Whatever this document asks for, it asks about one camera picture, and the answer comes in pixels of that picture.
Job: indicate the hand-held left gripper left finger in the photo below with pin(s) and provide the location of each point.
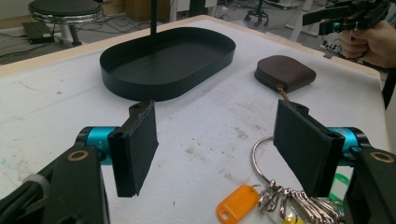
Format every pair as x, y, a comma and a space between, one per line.
134, 149

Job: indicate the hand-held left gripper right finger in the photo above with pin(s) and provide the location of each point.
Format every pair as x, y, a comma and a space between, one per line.
303, 149

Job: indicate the brown leather pouch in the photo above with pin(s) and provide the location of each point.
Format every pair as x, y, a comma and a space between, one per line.
285, 73

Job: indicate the black oval tray with stand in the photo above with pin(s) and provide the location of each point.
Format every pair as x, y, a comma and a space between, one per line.
168, 73

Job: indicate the black wheeled chair base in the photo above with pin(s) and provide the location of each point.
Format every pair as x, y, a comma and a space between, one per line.
257, 15

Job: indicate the white table cover sheet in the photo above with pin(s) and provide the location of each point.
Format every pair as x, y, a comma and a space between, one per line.
202, 133

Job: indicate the black box on floor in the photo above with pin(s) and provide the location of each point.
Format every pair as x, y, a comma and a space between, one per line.
39, 32

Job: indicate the black round stool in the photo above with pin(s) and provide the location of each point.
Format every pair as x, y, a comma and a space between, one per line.
65, 8

